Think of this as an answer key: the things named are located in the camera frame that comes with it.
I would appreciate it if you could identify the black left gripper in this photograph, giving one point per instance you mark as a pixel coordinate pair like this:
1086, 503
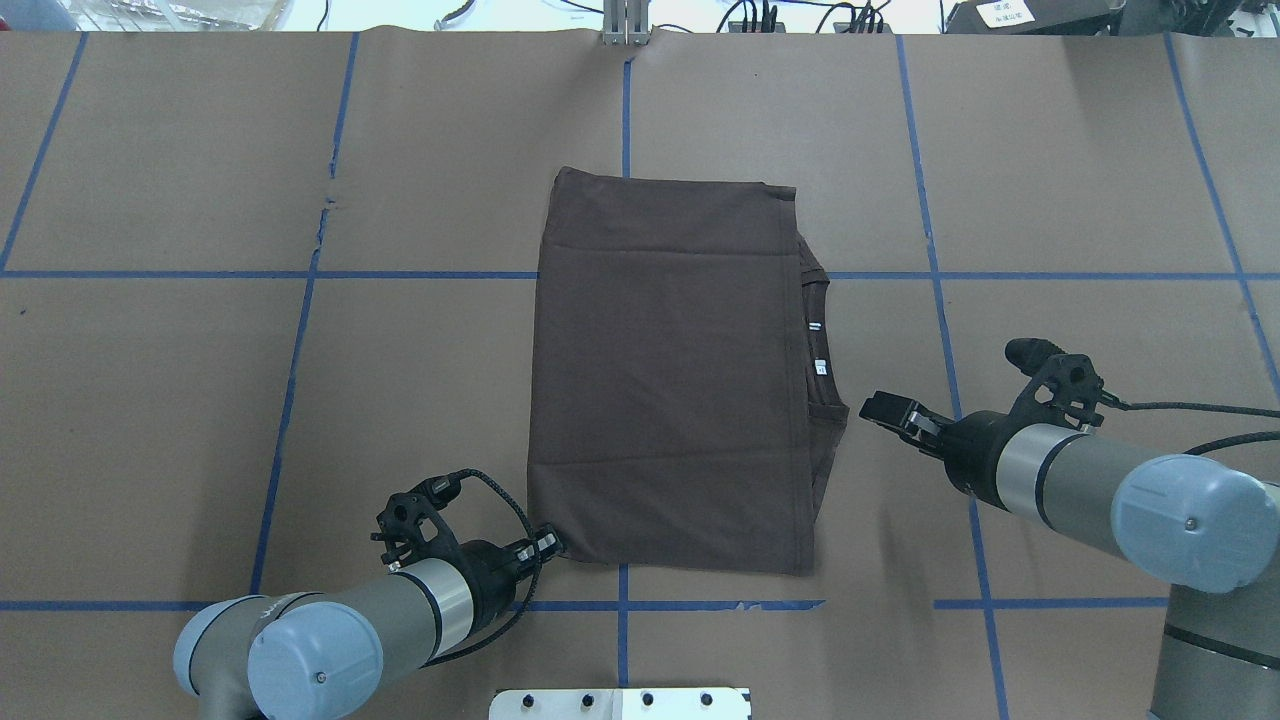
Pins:
491, 567

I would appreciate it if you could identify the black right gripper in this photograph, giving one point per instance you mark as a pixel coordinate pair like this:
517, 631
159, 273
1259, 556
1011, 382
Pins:
970, 446

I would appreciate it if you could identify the dark brown t-shirt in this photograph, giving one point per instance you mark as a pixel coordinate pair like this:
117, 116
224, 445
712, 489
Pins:
683, 410

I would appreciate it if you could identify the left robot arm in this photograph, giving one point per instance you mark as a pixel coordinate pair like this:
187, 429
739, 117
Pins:
316, 655

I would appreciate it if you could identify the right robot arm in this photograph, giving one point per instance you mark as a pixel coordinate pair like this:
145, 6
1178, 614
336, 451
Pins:
1207, 530

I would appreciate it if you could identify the white camera stand base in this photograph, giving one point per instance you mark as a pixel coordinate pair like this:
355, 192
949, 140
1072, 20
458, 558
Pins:
623, 703

